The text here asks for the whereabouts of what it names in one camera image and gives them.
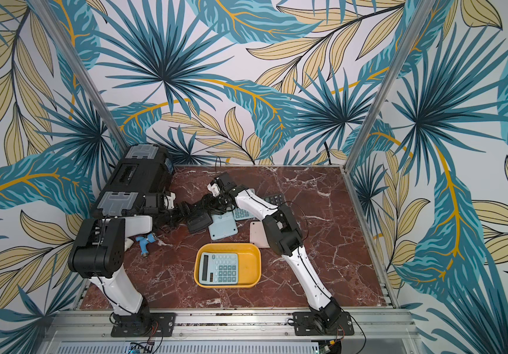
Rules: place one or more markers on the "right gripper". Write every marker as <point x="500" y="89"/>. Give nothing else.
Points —
<point x="212" y="205"/>

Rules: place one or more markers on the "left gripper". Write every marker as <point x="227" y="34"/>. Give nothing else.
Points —
<point x="185" y="211"/>

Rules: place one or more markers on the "black calculator face down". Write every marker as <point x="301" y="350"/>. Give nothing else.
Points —
<point x="198" y="221"/>

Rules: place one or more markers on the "light blue calculator face up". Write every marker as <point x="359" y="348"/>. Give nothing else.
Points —
<point x="242" y="215"/>

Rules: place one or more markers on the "light blue calculator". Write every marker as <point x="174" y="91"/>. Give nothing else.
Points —
<point x="218" y="269"/>

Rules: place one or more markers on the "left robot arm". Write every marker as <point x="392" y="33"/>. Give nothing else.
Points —
<point x="99" y="249"/>

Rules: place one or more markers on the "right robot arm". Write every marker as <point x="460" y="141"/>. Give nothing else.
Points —
<point x="284" y="236"/>

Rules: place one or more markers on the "light blue calculator face down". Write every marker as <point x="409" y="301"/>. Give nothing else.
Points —
<point x="223" y="226"/>

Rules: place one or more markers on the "pink calculator face down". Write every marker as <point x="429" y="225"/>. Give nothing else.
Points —
<point x="258" y="235"/>

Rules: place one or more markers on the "black calculator with grey keys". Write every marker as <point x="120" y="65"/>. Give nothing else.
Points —
<point x="275" y="200"/>

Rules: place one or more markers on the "yellow plastic storage tray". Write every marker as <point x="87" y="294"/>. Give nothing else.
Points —
<point x="249" y="255"/>

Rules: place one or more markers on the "black plastic toolbox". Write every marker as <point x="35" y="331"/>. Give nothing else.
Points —
<point x="144" y="169"/>

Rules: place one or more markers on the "white pipe fitting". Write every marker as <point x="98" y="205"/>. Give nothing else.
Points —
<point x="128" y="244"/>

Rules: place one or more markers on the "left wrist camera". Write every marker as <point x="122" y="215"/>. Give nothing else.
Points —
<point x="169" y="198"/>

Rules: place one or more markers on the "left aluminium frame post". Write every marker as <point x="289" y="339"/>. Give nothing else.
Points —
<point x="57" y="32"/>

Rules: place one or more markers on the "aluminium frame post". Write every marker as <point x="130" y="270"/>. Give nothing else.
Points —
<point x="57" y="32"/>
<point x="400" y="56"/>

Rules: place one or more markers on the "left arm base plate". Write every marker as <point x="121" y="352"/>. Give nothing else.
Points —
<point x="154" y="324"/>

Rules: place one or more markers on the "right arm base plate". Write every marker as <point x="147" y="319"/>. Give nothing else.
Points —
<point x="309" y="324"/>

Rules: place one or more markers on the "aluminium mounting rail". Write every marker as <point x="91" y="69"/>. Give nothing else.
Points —
<point x="255" y="330"/>

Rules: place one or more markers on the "right aluminium frame post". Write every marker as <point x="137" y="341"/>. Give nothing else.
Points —
<point x="400" y="56"/>

